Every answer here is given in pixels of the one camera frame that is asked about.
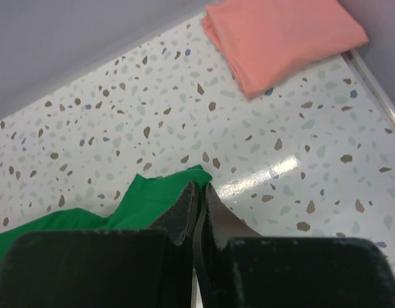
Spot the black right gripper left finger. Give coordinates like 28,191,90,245
0,182,197,307

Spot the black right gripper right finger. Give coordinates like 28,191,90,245
193,184,395,307

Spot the green t shirt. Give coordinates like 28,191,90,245
0,165,213,264

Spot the folded salmon pink t shirt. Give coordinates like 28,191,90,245
202,0,369,98

